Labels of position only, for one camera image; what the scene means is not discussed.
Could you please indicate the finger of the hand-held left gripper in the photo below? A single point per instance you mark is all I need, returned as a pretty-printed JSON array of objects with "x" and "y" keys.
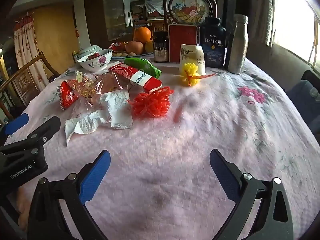
[
  {"x": 16, "y": 123},
  {"x": 45, "y": 127}
]

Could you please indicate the dark wooden cabinet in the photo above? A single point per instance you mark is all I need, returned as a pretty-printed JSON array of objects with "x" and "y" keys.
[{"x": 255, "y": 5}]

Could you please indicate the fruit plate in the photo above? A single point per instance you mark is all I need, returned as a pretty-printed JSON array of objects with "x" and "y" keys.
[{"x": 140, "y": 55}]

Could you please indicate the large orange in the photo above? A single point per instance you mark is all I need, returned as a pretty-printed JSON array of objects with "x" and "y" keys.
[{"x": 143, "y": 34}]

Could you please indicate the floral curtain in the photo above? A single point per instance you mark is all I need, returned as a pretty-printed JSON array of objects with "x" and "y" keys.
[{"x": 27, "y": 47}]

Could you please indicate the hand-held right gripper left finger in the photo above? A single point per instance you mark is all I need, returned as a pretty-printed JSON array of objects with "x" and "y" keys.
[{"x": 96, "y": 177}]

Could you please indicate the red foam fruit net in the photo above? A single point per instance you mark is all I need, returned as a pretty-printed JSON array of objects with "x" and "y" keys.
[{"x": 150, "y": 103}]

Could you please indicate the red box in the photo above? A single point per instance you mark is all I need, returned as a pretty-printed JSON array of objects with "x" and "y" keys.
[{"x": 183, "y": 42}]

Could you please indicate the window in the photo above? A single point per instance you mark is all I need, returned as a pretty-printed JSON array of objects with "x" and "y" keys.
[{"x": 295, "y": 20}]

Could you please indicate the red and white snack packet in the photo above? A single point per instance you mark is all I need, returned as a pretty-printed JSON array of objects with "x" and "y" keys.
[{"x": 140, "y": 77}]

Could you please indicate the floral ceramic bowl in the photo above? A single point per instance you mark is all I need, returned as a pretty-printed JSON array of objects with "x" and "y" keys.
[{"x": 96, "y": 63}]

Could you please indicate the small orange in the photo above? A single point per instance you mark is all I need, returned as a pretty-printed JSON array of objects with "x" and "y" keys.
[{"x": 149, "y": 46}]

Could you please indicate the brown supplement bottle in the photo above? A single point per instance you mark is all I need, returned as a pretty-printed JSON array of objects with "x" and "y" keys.
[{"x": 160, "y": 48}]

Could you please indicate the wooden door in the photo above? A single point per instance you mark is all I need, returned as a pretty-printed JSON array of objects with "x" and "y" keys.
[{"x": 55, "y": 37}]

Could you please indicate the office chair with blue cushion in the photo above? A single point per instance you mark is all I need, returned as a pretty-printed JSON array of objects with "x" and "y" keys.
[{"x": 302, "y": 92}]

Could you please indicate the silver metal bottle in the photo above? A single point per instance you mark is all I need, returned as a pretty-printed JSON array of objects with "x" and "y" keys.
[{"x": 237, "y": 47}]

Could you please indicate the decorative plate on stand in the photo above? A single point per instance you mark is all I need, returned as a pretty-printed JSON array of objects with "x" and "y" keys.
[{"x": 190, "y": 6}]

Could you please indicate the white tissue paper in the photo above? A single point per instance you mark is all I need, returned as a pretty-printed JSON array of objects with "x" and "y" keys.
[{"x": 115, "y": 110}]

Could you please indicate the small red snack packet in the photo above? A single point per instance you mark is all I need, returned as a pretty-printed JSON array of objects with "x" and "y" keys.
[{"x": 67, "y": 95}]

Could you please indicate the green snack packet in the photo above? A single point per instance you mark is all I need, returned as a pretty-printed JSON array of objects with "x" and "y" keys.
[{"x": 142, "y": 66}]

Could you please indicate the dark blue supplement bottle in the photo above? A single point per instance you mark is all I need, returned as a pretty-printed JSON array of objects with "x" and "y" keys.
[{"x": 212, "y": 45}]

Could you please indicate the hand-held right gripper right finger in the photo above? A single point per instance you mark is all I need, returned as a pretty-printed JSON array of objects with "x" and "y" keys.
[{"x": 222, "y": 175}]

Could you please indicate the wooden chair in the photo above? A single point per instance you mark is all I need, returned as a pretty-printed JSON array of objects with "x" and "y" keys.
[{"x": 27, "y": 80}]

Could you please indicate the lidded ceramic bowl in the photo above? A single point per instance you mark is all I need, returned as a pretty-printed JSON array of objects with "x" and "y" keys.
[{"x": 91, "y": 48}]

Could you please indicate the pink floral tablecloth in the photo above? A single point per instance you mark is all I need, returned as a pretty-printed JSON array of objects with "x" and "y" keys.
[{"x": 175, "y": 135}]

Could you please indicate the clear cellophane wrapper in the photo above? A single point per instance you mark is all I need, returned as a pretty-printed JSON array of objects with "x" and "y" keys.
[{"x": 105, "y": 85}]

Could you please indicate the yellow foam fruit net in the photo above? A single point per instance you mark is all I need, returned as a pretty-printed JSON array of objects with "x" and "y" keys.
[{"x": 190, "y": 73}]

